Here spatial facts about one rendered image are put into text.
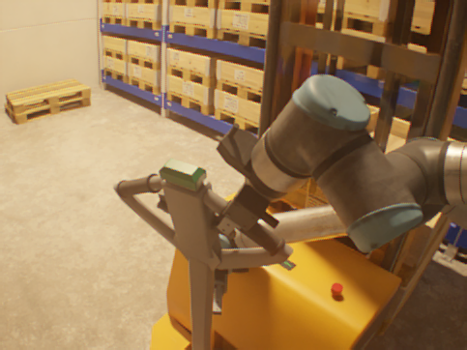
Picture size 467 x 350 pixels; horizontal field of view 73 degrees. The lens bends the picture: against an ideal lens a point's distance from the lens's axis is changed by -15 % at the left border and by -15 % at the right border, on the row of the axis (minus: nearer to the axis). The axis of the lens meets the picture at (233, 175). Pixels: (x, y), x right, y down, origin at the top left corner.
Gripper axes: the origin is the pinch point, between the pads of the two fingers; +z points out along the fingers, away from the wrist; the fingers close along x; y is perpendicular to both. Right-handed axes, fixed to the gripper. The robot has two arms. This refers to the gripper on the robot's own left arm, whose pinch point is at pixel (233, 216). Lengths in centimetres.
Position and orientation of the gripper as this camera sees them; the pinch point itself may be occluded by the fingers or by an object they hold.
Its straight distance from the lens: 68.2
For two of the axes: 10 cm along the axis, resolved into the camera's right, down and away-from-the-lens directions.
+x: 4.6, -6.3, 6.3
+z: -3.8, 5.0, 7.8
